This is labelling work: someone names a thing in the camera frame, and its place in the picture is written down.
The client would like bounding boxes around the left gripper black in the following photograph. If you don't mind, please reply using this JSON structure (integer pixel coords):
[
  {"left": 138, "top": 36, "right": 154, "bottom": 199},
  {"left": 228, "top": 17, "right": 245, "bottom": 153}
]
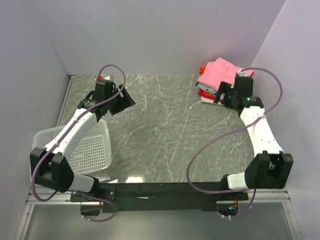
[{"left": 105, "top": 84, "right": 135, "bottom": 116}]

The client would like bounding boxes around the pink t shirt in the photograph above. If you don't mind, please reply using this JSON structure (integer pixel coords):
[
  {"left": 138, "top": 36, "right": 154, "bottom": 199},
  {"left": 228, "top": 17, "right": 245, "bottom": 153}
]
[{"left": 197, "top": 57, "right": 243, "bottom": 91}]

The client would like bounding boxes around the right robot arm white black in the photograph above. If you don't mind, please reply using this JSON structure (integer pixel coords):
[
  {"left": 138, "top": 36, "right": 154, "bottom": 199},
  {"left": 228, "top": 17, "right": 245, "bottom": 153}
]
[{"left": 215, "top": 77, "right": 294, "bottom": 200}]

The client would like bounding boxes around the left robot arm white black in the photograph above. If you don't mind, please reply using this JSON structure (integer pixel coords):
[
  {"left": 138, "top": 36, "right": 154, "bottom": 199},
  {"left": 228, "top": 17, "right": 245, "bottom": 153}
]
[{"left": 30, "top": 80, "right": 136, "bottom": 201}]

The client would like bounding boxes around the blue printed folded t shirt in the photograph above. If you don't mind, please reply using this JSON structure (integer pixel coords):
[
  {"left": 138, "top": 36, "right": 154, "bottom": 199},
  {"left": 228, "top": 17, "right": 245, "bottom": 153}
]
[{"left": 200, "top": 86, "right": 217, "bottom": 96}]

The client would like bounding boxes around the white folded t shirt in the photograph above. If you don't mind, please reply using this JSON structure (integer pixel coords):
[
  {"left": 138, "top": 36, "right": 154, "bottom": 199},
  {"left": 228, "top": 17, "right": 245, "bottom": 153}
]
[{"left": 200, "top": 97, "right": 223, "bottom": 106}]

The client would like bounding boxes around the red folded t shirt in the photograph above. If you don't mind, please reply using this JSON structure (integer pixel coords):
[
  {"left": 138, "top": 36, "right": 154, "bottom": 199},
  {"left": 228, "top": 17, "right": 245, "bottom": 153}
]
[{"left": 197, "top": 89, "right": 223, "bottom": 103}]

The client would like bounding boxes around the white plastic laundry basket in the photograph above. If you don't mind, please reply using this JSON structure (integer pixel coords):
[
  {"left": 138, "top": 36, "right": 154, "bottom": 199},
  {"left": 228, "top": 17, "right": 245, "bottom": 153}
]
[{"left": 30, "top": 118, "right": 112, "bottom": 182}]

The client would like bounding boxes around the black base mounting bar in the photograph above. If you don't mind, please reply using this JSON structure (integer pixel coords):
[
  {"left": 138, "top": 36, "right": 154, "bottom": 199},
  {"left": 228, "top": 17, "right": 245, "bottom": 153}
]
[{"left": 69, "top": 181, "right": 241, "bottom": 215}]

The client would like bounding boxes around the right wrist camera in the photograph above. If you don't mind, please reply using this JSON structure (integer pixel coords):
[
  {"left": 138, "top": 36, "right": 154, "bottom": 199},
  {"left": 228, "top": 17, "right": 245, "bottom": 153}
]
[{"left": 234, "top": 70, "right": 254, "bottom": 98}]

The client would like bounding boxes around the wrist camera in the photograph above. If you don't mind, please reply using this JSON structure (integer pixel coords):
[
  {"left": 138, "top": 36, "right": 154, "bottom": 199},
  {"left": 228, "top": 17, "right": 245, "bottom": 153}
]
[
  {"left": 234, "top": 70, "right": 254, "bottom": 98},
  {"left": 92, "top": 75, "right": 115, "bottom": 102}
]

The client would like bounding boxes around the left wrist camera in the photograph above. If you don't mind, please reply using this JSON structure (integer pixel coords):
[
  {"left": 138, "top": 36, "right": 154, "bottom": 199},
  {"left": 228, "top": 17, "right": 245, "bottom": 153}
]
[{"left": 92, "top": 75, "right": 115, "bottom": 102}]

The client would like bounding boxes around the aluminium rail frame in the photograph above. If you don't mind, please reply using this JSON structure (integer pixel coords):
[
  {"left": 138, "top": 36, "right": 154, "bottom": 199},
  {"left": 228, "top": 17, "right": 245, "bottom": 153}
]
[{"left": 23, "top": 74, "right": 303, "bottom": 240}]

